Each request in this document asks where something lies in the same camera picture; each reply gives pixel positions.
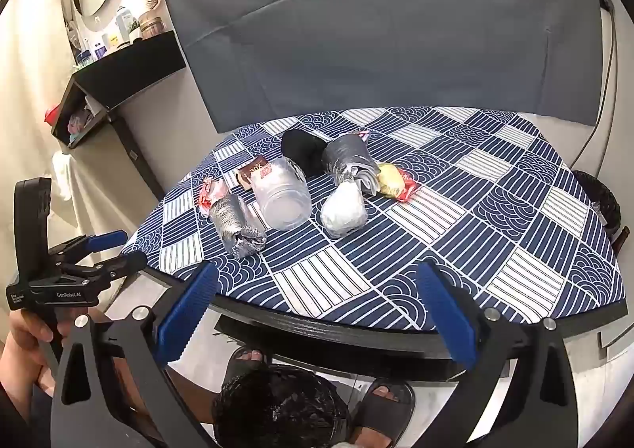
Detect grey foil wrapper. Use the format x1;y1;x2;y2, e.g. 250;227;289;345
322;131;382;195

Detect black cable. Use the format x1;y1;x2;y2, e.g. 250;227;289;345
569;0;618;168

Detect person's left hand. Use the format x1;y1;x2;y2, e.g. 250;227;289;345
0;308;67;394

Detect black board with sticker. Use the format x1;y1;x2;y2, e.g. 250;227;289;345
106;112;166;202

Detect person's right foot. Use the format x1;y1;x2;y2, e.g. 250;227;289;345
367;385;400;405

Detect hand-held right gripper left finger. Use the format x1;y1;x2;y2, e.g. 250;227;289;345
50;261;220;448

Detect black slipper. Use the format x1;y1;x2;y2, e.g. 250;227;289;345
221;345;272;387

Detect dark wicker basket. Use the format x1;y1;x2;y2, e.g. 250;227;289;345
572;170;622;244

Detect white bottle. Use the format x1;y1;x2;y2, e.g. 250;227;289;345
115;6;132;46

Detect black cloth bundle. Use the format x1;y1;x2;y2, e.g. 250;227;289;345
281;130;330;177

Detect black table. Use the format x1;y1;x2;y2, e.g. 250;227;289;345
208;297;627;379

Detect red white wrapper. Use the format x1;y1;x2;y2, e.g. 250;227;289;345
198;178;229;216

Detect brown snack wrapper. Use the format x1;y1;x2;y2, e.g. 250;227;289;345
238;160;272;192

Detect feet in black sandals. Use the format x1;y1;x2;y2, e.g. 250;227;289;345
347;377;416;448

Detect grey backdrop cloth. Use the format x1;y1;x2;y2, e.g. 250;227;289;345
158;0;612;134

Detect black lined trash bin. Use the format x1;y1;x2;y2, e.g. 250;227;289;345
212;364;350;448

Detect clear plastic jar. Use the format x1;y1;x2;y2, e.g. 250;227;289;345
250;156;312;231

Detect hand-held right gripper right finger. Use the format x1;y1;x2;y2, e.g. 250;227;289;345
415;261;582;448

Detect white tissue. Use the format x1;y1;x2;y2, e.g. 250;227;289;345
320;179;368;239

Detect crumpled silver wrapper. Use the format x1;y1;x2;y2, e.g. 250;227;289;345
208;193;267;261

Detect black wall shelf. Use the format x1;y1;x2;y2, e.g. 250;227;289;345
51;29;188;150

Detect yellow red snack packet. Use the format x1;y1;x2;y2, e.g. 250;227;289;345
377;162;421;202

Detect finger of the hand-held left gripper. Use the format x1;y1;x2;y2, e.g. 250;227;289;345
48;229;128;263
47;251;148;288

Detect copper lid jar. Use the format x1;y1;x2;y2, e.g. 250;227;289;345
139;10;167;39

